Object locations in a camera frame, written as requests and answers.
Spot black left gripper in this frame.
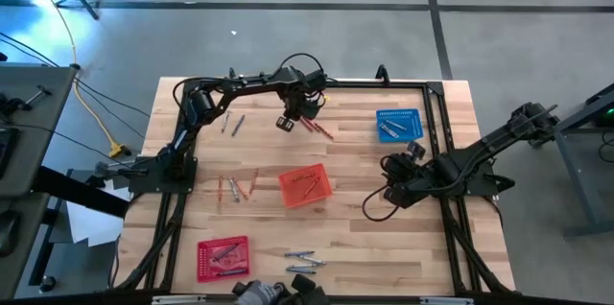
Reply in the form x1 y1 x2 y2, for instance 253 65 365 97
275 67 330 134

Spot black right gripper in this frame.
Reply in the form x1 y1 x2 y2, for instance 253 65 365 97
383 141 428 210

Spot orange plastic basket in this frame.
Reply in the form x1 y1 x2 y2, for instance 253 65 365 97
276 162 335 210

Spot blue plastic basket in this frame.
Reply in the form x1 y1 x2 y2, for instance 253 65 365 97
375 107 425 145

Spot person's hand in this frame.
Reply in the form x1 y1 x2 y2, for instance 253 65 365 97
232 279 289 305

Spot red plastic basket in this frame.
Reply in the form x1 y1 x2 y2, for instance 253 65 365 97
195 235 251 284

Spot yellow power plug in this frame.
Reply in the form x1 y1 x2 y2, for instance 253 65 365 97
107 140 128 159

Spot black device green light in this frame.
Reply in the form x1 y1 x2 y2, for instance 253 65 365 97
593 103 614 129

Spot white paper sheets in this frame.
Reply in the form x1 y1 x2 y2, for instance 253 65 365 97
65 184 127 248

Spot black diagonal beam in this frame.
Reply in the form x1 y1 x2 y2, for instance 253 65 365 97
31 165 131 220

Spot grey side table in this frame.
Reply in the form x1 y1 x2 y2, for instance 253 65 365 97
0 63 78 200

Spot black caster wheel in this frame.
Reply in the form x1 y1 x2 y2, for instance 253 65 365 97
38 274 58 294

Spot black computer mouse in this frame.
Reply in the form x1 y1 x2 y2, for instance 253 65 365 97
0 211 20 257

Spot dark grey desk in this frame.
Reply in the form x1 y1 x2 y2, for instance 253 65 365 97
0 194 49 299

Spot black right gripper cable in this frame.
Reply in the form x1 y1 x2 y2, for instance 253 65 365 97
361 184 400 223

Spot black aluminium table frame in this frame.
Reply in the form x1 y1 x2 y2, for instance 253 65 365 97
112 77 517 296

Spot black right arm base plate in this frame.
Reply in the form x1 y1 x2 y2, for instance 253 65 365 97
429 158 517 199

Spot black cable bundle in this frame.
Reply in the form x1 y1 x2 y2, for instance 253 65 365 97
439 197 512 295
112 194 189 293

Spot white edge bracket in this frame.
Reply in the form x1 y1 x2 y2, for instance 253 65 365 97
151 294 207 305
418 295 475 305

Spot black leader arm handle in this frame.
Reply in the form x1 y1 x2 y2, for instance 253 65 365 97
287 273 332 305

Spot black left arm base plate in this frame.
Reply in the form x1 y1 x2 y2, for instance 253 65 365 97
128 154 200 196

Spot grey metal desk frame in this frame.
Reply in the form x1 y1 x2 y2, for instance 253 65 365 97
527 82 614 240

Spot yellow cable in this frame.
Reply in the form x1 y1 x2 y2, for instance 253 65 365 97
21 0 119 151

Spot black floor cable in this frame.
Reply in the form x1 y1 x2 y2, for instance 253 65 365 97
0 31 153 119

